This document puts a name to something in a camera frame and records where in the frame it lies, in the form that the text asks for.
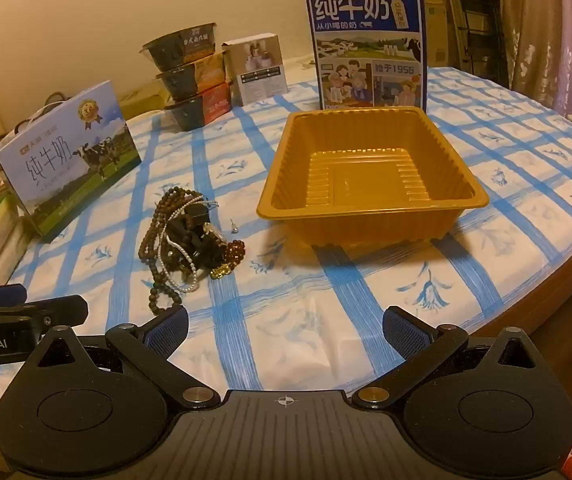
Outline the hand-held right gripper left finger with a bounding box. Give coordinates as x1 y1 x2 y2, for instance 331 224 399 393
26 305 215 411

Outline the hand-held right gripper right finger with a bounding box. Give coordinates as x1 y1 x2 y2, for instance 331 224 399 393
356 305 547 411

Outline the black bowl with orange label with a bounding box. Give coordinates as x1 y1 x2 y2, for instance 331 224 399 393
155 52 227 101

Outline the white pearl necklace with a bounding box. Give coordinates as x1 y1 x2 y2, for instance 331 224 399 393
161 200 222 295

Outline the cow print milk gift box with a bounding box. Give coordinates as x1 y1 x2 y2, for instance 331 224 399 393
0 80 143 237

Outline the blue checked tablecloth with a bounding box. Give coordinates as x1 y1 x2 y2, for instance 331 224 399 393
0 65 572 461

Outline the yellow plastic tray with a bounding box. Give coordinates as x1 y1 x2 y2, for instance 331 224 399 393
257 106 489 250

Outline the small white product box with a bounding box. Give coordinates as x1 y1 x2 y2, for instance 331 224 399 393
222 34 288 107

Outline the patterned curtain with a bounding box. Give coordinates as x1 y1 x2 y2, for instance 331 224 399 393
488 0 572 121

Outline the brown wooden bead necklace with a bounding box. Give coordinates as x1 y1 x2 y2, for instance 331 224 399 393
138 186 207 286

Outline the blue milk carton box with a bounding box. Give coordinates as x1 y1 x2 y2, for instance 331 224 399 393
305 0 428 111

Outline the black folding ladder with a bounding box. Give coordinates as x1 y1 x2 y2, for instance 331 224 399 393
443 0 510 86

